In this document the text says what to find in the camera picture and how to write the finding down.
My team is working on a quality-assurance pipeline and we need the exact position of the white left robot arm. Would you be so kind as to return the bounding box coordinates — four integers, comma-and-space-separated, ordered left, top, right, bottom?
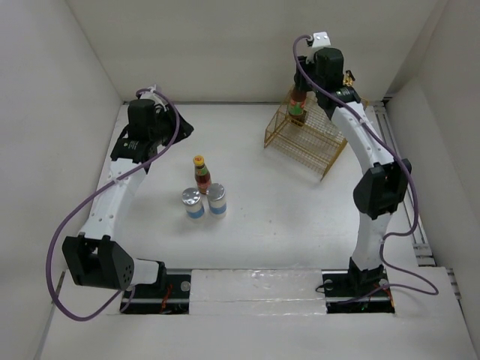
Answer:
62, 93, 194, 298

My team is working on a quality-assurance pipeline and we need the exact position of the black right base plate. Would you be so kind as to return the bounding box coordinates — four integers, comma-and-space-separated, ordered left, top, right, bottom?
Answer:
316, 270, 395, 314

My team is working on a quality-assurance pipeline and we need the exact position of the brown sauce bottle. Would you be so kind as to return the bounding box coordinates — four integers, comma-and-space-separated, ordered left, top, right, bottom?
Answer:
288, 88, 307, 118
193, 155, 212, 194

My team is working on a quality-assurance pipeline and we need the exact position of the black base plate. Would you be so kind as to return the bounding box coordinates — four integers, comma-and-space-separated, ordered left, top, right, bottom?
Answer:
119, 269, 192, 315
316, 270, 395, 314

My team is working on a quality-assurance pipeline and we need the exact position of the aluminium side rail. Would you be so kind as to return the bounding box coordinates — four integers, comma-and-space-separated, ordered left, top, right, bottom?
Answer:
373, 97, 436, 268

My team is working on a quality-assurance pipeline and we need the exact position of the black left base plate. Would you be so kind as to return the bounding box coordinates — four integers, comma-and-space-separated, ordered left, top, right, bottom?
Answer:
119, 269, 192, 315

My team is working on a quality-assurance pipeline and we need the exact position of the clear glass oil bottle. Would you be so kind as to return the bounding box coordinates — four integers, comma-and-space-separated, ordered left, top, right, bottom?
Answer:
343, 70, 356, 87

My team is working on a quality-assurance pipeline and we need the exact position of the glass oil bottle dark liquid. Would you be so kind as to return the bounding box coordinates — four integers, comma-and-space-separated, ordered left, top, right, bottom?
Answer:
290, 111, 308, 127

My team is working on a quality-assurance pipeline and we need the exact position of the gold wire basket rack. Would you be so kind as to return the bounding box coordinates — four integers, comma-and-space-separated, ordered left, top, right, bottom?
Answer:
263, 88, 347, 177

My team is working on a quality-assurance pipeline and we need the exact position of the spice jar silver lid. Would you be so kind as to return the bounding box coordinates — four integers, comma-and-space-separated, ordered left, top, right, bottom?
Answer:
181, 187, 205, 221
206, 183, 227, 218

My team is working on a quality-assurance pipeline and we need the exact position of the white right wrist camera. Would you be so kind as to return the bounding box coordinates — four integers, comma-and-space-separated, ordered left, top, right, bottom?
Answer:
307, 31, 331, 50

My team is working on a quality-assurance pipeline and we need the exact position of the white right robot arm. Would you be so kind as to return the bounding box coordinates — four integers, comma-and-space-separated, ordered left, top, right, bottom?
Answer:
294, 47, 414, 305

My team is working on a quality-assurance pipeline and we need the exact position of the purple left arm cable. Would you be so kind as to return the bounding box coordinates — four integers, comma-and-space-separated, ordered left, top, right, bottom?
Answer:
45, 88, 181, 322

